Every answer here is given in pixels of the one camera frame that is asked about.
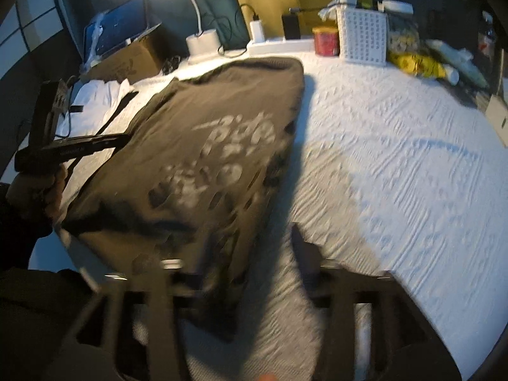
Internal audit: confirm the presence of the yellow snack bag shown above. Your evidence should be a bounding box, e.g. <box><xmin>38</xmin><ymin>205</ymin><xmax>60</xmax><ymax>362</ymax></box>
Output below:
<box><xmin>388</xmin><ymin>50</ymin><xmax>449</xmax><ymax>78</ymax></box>

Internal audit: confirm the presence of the black lamp cable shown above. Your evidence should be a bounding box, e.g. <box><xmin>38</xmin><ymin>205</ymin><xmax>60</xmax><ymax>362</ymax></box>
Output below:
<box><xmin>206</xmin><ymin>3</ymin><xmax>258</xmax><ymax>58</ymax></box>

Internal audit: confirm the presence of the black charger block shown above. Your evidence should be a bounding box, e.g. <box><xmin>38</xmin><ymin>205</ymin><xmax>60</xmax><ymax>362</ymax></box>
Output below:
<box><xmin>282</xmin><ymin>13</ymin><xmax>302</xmax><ymax>40</ymax></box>

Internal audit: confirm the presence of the dark blue curtain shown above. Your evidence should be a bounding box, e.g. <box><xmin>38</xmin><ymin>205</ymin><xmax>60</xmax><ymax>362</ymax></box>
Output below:
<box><xmin>56</xmin><ymin>0</ymin><xmax>251</xmax><ymax>60</ymax></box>

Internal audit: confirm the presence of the small red jar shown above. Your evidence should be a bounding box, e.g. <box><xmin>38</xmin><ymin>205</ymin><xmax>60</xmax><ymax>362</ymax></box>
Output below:
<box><xmin>312</xmin><ymin>26</ymin><xmax>341</xmax><ymax>57</ymax></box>

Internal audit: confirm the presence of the white rolled tube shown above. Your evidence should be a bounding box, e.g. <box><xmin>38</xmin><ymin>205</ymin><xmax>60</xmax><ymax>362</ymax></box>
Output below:
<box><xmin>442</xmin><ymin>63</ymin><xmax>461</xmax><ymax>85</ymax></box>

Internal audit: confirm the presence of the white cloth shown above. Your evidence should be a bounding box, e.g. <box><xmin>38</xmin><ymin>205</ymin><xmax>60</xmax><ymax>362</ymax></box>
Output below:
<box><xmin>56</xmin><ymin>79</ymin><xmax>136</xmax><ymax>139</ymax></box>

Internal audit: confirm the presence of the crumpled white plastic bag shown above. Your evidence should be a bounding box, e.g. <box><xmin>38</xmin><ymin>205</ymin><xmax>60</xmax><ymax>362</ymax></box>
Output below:
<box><xmin>424</xmin><ymin>39</ymin><xmax>489</xmax><ymax>88</ymax></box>

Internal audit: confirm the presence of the clear plastic water bottle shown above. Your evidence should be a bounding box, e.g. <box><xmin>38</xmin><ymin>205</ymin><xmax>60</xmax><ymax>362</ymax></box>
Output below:
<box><xmin>476</xmin><ymin>11</ymin><xmax>497</xmax><ymax>72</ymax></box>

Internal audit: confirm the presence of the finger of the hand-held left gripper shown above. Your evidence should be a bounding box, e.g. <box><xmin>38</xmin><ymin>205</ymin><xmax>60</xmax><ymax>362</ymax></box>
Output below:
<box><xmin>85</xmin><ymin>133</ymin><xmax>131</xmax><ymax>154</ymax></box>

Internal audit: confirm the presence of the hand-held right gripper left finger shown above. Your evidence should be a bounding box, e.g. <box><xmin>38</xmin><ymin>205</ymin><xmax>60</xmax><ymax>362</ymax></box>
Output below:
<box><xmin>67</xmin><ymin>258</ymin><xmax>207</xmax><ymax>381</ymax></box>

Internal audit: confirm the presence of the glass jar with white lid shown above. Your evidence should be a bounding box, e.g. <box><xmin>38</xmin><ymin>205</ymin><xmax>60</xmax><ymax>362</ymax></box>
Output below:
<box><xmin>381</xmin><ymin>0</ymin><xmax>421</xmax><ymax>54</ymax></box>

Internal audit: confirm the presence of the black strap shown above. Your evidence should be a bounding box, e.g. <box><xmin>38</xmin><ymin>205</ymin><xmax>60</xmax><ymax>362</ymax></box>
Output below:
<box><xmin>95</xmin><ymin>90</ymin><xmax>139</xmax><ymax>136</ymax></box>

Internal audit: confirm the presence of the dark brown printed t-shirt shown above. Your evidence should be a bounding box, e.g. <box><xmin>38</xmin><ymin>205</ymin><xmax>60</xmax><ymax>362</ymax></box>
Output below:
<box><xmin>56</xmin><ymin>56</ymin><xmax>306</xmax><ymax>342</ymax></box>

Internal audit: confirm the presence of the white plastic basket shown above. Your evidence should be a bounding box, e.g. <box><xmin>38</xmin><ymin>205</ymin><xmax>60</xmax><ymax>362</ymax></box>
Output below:
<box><xmin>337</xmin><ymin>6</ymin><xmax>389</xmax><ymax>66</ymax></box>

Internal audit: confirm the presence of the white desk lamp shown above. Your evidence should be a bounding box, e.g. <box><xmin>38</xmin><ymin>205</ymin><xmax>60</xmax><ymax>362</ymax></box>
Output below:
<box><xmin>138</xmin><ymin>0</ymin><xmax>224</xmax><ymax>65</ymax></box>

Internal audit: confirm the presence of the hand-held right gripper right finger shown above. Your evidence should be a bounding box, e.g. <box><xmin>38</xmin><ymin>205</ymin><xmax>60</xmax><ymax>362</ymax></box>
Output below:
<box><xmin>291</xmin><ymin>222</ymin><xmax>463</xmax><ymax>381</ymax></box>

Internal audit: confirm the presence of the white charger plug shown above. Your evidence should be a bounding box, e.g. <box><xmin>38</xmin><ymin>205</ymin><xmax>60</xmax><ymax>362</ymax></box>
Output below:
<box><xmin>249</xmin><ymin>18</ymin><xmax>266</xmax><ymax>42</ymax></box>

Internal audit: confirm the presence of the person's left hand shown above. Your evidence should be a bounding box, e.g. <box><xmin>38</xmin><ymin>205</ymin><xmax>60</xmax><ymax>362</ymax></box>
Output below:
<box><xmin>6</xmin><ymin>164</ymin><xmax>68</xmax><ymax>223</ymax></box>

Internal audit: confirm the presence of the brown cardboard box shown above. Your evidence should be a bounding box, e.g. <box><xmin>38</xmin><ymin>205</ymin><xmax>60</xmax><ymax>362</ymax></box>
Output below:
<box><xmin>79</xmin><ymin>34</ymin><xmax>167</xmax><ymax>85</ymax></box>

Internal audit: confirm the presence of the white power strip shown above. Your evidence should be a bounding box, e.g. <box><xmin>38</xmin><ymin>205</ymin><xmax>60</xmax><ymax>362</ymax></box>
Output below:
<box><xmin>247</xmin><ymin>37</ymin><xmax>316</xmax><ymax>56</ymax></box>

